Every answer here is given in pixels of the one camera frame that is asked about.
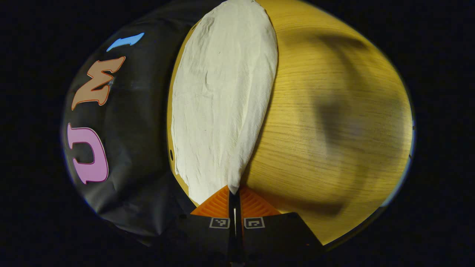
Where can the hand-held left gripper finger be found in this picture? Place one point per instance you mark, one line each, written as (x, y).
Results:
(232, 222)
(239, 222)

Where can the white jeans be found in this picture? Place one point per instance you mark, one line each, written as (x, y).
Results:
(222, 92)

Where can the black backdrop cloth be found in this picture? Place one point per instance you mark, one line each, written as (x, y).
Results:
(137, 129)

